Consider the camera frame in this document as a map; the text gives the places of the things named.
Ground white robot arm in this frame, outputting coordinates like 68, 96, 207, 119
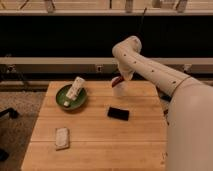
112, 36, 213, 171

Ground red pepper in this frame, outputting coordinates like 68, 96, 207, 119
111, 76, 124, 87

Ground black cable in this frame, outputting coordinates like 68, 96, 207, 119
137, 7, 148, 38

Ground white rectangular sponge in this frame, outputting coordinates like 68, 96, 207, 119
55, 127, 69, 150

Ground white ceramic cup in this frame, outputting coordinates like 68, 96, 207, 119
113, 82, 125, 98

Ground green bowl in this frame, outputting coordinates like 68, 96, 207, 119
55, 84, 87, 111

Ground black rectangular block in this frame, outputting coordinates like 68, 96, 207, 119
107, 107, 129, 121

